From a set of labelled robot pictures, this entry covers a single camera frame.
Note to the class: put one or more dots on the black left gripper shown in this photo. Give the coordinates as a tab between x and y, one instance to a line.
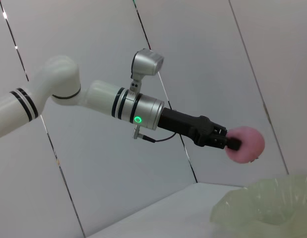
183	124

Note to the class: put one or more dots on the pink toy peach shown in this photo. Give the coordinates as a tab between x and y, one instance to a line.
251	141

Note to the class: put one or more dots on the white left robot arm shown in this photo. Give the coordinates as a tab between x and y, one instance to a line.
64	79

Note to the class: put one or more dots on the translucent green fruit plate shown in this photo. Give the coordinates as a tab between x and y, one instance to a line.
267	205

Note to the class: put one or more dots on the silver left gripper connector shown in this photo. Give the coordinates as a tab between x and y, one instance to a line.
136	131

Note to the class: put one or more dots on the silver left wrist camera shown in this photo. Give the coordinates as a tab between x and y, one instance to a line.
148	64

